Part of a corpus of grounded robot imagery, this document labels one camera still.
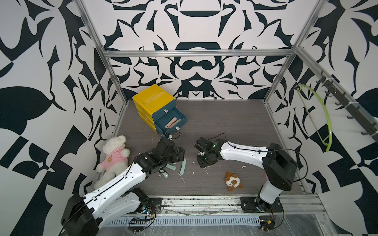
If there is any pink folding knife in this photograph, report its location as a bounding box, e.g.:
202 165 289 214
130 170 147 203
165 117 177 129
171 119 182 127

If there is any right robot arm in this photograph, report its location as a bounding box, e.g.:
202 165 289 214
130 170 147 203
195 137 297 212

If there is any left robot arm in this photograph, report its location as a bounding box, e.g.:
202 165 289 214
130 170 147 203
61 138 185 236

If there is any yellow drawer cabinet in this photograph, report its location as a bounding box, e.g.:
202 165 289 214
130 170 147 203
132 84 175 133

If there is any brown white plush puppy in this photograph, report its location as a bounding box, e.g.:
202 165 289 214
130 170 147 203
225 172 243 192

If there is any white teddy bear pink shirt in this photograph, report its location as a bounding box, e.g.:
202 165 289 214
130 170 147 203
94 135 131 190

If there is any black hook rack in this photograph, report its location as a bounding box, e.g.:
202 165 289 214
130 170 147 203
315 70 378 142

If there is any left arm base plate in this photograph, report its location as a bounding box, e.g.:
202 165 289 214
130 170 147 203
132 198 162 214

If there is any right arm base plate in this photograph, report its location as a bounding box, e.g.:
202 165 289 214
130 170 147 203
240 196 284 213

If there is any green bow on wall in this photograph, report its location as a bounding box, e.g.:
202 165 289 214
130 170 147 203
295 84 333 153

